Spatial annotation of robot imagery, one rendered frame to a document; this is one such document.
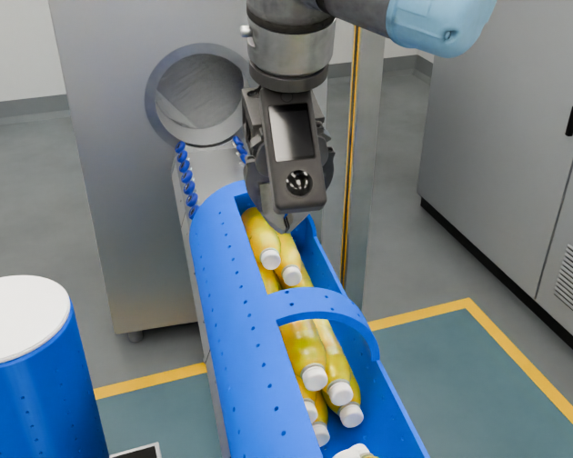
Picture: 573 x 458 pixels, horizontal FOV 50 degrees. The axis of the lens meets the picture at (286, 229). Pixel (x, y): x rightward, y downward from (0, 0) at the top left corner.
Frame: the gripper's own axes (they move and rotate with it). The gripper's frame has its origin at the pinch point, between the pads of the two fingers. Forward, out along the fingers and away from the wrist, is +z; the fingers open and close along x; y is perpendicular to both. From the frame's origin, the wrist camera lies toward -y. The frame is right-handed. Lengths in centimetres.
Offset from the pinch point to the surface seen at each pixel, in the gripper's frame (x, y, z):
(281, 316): -2.5, 9.9, 31.1
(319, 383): -7.1, 1.4, 38.9
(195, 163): 2, 118, 90
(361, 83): -36, 73, 33
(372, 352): -18.3, 7.0, 42.1
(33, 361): 43, 27, 58
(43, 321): 41, 36, 57
